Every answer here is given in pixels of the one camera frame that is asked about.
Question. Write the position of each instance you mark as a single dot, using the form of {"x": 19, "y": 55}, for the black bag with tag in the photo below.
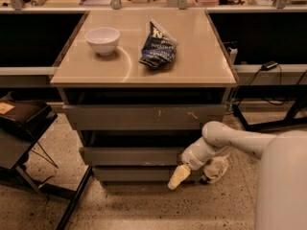
{"x": 18, "y": 116}

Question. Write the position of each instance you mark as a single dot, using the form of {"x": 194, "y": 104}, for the grey top drawer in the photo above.
{"x": 142, "y": 116}

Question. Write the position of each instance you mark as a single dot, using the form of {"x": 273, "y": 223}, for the grey drawer cabinet with top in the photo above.
{"x": 139, "y": 86}

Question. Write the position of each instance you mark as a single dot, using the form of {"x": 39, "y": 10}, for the black power adapter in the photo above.
{"x": 269, "y": 65}

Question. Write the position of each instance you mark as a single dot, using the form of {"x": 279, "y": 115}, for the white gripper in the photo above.
{"x": 192, "y": 160}

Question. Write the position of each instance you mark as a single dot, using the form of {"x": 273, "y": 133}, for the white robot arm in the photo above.
{"x": 281, "y": 199}

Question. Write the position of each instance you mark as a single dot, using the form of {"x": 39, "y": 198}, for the blue crumpled chip bag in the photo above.
{"x": 160, "y": 47}

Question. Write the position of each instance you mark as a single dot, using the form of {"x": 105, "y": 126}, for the white ceramic bowl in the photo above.
{"x": 103, "y": 41}

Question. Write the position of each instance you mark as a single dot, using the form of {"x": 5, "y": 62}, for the grey drawer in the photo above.
{"x": 130, "y": 156}
{"x": 133, "y": 174}
{"x": 142, "y": 116}

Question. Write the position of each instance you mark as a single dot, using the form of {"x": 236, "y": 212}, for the black side table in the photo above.
{"x": 15, "y": 153}

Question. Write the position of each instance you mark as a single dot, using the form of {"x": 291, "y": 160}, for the grey bottom drawer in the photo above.
{"x": 133, "y": 174}

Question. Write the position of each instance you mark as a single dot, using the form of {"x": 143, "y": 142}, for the crumpled white cloth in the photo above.
{"x": 215, "y": 169}

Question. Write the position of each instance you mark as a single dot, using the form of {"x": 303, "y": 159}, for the black metal floor stand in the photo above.
{"x": 265, "y": 108}

